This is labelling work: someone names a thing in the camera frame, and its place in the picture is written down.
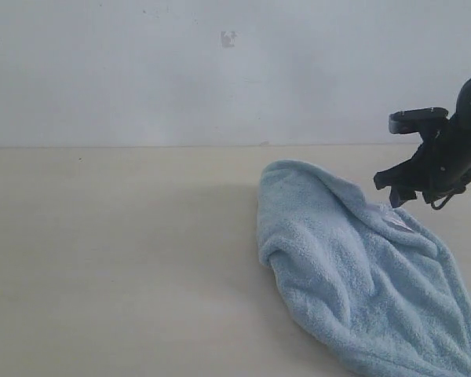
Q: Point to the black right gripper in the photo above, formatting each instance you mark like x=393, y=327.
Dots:
x=446, y=167

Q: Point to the light blue terry towel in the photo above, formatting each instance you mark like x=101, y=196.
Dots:
x=384, y=301

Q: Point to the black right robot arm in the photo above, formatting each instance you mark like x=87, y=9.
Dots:
x=463, y=110

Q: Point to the white towel care label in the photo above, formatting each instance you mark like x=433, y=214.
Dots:
x=389, y=215

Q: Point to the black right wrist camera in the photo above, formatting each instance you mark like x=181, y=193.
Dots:
x=417, y=121

